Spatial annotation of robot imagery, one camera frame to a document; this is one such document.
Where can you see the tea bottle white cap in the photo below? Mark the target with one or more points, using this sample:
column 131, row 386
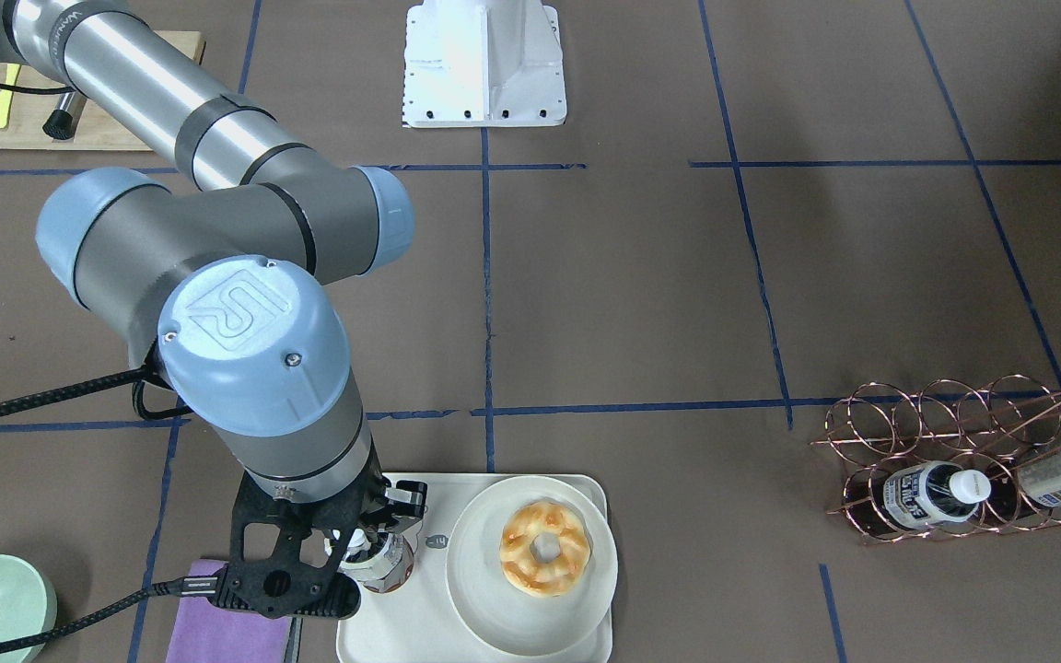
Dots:
column 380, row 566

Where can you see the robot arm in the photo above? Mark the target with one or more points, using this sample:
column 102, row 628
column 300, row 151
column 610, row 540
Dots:
column 226, row 287

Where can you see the cream serving tray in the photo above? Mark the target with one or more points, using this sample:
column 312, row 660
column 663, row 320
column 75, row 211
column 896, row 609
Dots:
column 416, row 622

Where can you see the glazed donut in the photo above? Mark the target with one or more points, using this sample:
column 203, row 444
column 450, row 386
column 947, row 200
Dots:
column 544, row 550

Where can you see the cream round plate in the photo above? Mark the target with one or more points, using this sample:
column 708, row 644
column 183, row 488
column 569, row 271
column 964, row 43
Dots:
column 508, row 624

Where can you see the purple folded cloth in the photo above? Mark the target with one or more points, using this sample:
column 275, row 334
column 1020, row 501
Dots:
column 204, row 633

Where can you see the yellow plastic knife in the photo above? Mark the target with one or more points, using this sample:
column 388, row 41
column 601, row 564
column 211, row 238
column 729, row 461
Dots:
column 6, row 94

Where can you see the wooden cutting board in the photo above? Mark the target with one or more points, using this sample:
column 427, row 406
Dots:
column 89, row 51

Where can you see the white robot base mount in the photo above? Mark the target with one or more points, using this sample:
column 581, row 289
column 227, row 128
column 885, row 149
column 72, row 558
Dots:
column 483, row 64

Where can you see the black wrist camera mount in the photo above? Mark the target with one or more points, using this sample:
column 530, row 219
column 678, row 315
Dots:
column 285, row 557

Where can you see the copper wire bottle carrier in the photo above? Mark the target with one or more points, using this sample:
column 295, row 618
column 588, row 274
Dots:
column 879, row 428

